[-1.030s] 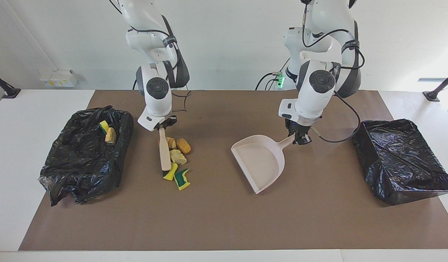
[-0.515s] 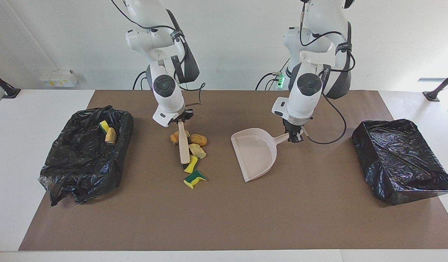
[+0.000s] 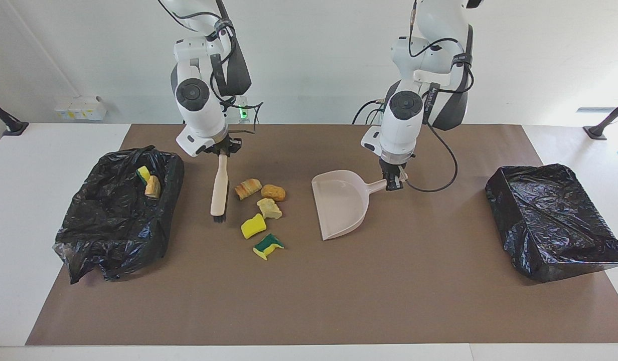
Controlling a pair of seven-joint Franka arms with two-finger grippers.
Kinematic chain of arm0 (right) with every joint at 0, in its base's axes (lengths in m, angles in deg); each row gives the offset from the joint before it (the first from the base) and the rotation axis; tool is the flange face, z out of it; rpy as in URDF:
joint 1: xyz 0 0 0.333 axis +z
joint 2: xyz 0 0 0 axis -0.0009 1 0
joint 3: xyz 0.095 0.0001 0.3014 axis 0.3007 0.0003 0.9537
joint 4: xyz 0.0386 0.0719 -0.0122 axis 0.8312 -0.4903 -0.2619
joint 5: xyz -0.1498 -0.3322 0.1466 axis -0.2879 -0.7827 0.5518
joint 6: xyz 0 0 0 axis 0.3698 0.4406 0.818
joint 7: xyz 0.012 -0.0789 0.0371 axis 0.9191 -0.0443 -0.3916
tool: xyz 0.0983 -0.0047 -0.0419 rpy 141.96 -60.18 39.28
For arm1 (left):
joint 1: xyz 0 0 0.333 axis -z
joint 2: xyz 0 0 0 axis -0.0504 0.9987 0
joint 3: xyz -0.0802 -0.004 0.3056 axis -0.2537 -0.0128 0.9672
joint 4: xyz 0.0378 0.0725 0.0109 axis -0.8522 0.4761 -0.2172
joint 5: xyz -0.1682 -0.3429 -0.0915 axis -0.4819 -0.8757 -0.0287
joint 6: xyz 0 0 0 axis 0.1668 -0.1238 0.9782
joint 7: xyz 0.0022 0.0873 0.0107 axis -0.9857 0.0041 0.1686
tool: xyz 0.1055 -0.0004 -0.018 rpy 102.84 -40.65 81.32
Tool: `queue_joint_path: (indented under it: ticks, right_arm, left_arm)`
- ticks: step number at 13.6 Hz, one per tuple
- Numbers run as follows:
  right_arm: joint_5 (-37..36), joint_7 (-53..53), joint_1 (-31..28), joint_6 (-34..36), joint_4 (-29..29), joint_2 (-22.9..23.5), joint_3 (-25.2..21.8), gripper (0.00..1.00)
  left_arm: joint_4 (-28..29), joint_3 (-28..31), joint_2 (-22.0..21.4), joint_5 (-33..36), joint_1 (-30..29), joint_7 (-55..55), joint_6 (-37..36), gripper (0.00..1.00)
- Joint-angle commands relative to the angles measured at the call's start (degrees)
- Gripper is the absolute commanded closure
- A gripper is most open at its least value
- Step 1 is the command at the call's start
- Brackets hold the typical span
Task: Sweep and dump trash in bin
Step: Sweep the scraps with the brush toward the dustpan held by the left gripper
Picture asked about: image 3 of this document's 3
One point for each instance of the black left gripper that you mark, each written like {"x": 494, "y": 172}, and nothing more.
{"x": 394, "y": 165}

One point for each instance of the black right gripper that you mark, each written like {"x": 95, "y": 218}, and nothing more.
{"x": 223, "y": 145}

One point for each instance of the beige hand brush black bristles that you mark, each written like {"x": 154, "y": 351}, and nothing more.
{"x": 219, "y": 185}

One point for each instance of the orange striped bread roll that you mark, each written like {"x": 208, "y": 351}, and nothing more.
{"x": 248, "y": 189}

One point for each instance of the beige plastic dustpan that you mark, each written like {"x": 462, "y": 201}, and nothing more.
{"x": 341, "y": 205}

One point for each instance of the golden brown bun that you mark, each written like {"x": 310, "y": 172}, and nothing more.
{"x": 273, "y": 192}

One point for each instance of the pale torn bread piece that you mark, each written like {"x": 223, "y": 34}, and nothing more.
{"x": 269, "y": 208}

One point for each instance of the large yellow sponge piece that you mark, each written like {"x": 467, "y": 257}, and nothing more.
{"x": 254, "y": 226}

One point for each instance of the pale lumpy bread piece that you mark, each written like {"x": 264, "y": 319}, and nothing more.
{"x": 152, "y": 188}

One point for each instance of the small yellow sponge wedge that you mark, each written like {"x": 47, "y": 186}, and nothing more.
{"x": 144, "y": 173}

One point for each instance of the green-topped yellow sponge piece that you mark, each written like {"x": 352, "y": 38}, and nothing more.
{"x": 268, "y": 246}

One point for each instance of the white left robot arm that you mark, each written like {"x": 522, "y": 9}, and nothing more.
{"x": 402, "y": 130}

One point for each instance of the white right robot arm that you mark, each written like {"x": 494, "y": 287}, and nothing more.
{"x": 201, "y": 118}

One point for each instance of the crumpled black trash bag bin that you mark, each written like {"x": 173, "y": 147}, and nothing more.
{"x": 108, "y": 230}

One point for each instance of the smooth black trash bag bin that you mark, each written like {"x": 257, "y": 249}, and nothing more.
{"x": 555, "y": 225}

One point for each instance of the brown table mat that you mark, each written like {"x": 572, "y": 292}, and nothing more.
{"x": 339, "y": 301}

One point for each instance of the black stand foot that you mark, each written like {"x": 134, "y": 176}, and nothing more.
{"x": 15, "y": 128}
{"x": 597, "y": 132}

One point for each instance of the white wall power strip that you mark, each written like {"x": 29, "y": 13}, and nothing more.
{"x": 81, "y": 109}

